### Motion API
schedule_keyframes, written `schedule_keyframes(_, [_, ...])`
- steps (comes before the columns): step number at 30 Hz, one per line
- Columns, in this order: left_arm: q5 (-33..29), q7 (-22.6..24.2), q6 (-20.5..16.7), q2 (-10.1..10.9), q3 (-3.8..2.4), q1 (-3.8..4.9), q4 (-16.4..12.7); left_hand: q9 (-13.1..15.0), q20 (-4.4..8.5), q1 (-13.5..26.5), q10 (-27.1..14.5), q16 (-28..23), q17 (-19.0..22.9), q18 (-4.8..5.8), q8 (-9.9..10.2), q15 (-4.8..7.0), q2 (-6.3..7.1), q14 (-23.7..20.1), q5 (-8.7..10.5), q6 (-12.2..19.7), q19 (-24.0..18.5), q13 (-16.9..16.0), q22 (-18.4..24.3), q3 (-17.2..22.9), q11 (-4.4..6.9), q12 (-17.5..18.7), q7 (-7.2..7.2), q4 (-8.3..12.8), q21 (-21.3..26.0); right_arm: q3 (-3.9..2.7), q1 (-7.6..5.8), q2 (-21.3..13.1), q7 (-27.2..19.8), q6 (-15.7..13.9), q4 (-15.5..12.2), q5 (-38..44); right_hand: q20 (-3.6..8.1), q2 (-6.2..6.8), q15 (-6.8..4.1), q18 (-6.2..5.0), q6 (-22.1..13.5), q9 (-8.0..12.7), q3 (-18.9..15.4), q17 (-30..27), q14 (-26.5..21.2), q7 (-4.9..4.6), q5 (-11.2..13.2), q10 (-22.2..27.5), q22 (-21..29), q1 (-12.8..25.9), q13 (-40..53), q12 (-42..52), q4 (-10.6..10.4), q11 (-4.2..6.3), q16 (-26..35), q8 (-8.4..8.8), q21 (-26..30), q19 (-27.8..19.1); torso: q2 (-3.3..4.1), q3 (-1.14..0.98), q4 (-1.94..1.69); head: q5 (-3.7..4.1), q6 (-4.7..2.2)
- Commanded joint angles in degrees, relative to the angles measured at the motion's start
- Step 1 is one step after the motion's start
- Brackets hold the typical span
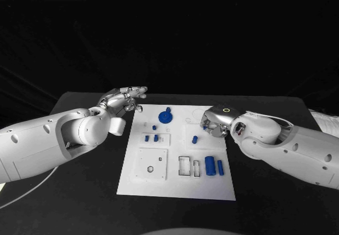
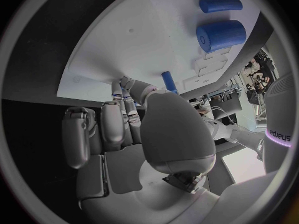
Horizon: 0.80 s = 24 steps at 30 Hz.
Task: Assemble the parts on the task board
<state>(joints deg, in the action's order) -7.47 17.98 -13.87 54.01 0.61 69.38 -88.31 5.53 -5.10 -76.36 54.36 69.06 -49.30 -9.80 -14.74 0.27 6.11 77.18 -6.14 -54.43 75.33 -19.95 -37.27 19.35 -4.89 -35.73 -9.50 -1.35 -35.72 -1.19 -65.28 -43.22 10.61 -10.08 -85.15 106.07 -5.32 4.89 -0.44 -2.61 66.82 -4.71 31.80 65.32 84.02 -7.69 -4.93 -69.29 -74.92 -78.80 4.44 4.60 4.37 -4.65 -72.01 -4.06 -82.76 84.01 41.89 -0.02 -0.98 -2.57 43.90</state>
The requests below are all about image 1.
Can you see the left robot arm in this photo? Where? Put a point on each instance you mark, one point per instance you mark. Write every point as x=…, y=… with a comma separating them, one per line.
x=39, y=143

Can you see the thick blue cylinder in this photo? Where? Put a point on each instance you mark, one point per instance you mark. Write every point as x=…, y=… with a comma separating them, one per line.
x=209, y=165

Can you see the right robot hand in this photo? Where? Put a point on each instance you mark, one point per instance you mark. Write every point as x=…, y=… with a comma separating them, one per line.
x=218, y=119

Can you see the white task board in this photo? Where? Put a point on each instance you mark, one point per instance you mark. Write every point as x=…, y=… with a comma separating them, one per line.
x=178, y=152

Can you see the thin blue cylinder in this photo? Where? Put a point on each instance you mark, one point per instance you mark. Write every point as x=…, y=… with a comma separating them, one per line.
x=220, y=167

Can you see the blue gear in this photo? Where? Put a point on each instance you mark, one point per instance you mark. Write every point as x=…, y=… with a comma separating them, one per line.
x=166, y=116

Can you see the blue plug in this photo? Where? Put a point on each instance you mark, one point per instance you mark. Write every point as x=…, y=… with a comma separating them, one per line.
x=156, y=138
x=146, y=138

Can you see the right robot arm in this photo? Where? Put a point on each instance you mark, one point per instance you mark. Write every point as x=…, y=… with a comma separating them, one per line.
x=286, y=145

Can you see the white cloth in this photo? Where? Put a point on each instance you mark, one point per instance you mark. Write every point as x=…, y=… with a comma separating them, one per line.
x=326, y=123

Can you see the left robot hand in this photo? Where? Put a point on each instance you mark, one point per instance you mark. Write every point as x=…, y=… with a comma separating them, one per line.
x=119, y=100

